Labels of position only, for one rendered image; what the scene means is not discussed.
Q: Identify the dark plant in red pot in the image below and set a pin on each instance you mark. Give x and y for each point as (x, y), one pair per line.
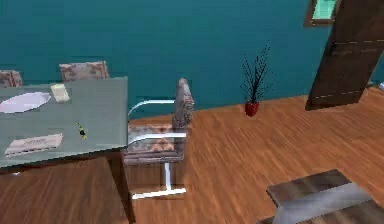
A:
(254, 90)

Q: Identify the grey glass dining table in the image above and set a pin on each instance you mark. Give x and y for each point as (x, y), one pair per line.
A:
(96, 110)

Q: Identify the black and yellow small bottle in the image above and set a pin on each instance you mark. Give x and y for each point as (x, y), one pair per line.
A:
(82, 131)

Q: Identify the cream rectangular block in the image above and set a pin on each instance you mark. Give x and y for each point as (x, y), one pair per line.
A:
(60, 92)

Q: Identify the brown framed window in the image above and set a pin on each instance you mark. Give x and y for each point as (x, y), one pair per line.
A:
(321, 12)

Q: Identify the dark brown wooden cabinet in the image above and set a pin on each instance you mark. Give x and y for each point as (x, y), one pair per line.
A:
(350, 56)

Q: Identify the white oval plate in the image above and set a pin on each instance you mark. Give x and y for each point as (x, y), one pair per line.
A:
(24, 102)

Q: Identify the patterned chair with chrome frame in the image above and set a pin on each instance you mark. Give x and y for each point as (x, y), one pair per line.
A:
(166, 140)
(10, 78)
(84, 70)

